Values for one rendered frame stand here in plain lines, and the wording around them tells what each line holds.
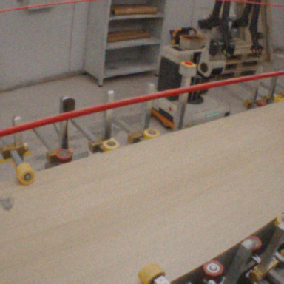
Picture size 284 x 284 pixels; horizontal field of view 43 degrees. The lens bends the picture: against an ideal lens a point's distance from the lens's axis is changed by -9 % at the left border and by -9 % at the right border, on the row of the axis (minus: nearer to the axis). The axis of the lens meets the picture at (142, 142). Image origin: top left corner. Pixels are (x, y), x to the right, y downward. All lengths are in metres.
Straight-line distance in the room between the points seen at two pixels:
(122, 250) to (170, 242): 0.19
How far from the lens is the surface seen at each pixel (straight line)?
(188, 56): 3.79
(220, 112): 3.97
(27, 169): 1.64
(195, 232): 1.53
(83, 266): 1.35
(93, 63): 4.78
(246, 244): 1.16
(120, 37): 4.79
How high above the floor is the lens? 1.95
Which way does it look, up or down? 32 degrees down
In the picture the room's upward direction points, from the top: 8 degrees clockwise
